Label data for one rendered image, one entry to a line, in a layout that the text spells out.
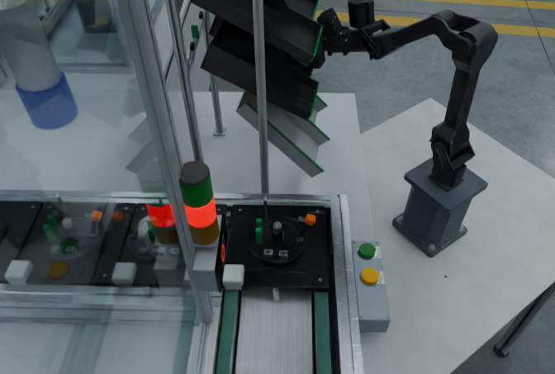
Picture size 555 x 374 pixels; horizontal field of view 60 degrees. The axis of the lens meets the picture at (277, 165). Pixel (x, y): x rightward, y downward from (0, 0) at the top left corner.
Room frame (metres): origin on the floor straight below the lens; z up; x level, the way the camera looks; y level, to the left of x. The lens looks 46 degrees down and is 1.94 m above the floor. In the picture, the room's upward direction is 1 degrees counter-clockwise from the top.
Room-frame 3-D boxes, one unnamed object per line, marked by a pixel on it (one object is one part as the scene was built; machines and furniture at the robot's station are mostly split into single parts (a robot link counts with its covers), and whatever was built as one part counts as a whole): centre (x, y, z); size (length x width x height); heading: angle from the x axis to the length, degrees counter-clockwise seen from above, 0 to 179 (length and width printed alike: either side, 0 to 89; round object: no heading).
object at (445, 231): (0.81, -0.42, 0.96); 0.15 x 0.15 x 0.20; 35
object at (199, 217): (0.50, 0.13, 1.33); 0.05 x 0.05 x 0.05
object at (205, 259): (0.50, 0.13, 1.29); 0.12 x 0.05 x 0.25; 178
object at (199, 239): (0.50, 0.13, 1.28); 0.05 x 0.05 x 0.05
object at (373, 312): (0.59, -0.21, 0.93); 0.21 x 0.07 x 0.06; 178
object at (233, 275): (0.59, 0.10, 0.97); 0.05 x 0.05 x 0.04; 88
